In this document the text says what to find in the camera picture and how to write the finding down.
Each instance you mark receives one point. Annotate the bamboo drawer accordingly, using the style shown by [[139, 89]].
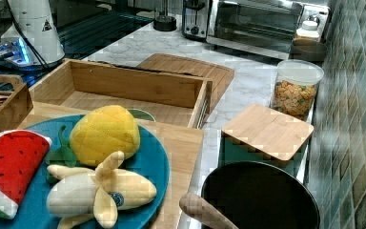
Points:
[[171, 98]]

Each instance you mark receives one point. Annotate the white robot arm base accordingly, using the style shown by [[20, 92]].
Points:
[[32, 40]]

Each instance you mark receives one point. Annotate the green bowl in drawer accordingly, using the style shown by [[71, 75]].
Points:
[[140, 114]]

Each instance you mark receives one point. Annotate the bamboo cutting board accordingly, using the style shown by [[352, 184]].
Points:
[[220, 76]]

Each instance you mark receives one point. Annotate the teal canister with bamboo lid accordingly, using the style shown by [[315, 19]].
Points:
[[259, 133]]

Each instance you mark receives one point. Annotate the plush yellow pineapple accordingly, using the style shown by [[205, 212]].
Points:
[[103, 131]]

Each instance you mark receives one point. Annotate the black round stand base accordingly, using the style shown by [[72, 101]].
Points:
[[163, 21]]

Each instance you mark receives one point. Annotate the silver black toaster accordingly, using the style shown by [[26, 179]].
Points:
[[195, 19]]

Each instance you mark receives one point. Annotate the clear cereal jar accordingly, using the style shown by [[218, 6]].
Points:
[[295, 87]]

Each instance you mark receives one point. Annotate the silver toaster oven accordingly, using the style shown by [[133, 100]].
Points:
[[265, 27]]

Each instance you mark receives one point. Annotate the plush peeled banana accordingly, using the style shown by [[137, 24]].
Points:
[[82, 194]]

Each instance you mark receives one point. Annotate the dark grey mug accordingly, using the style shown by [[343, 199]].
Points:
[[308, 50]]

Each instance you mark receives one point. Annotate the plush watermelon slice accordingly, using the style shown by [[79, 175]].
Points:
[[21, 153]]

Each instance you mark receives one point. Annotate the small wooden tray caddy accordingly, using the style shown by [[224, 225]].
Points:
[[17, 104]]

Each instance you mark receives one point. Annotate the black pot with wooden handle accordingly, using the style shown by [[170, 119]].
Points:
[[252, 195]]

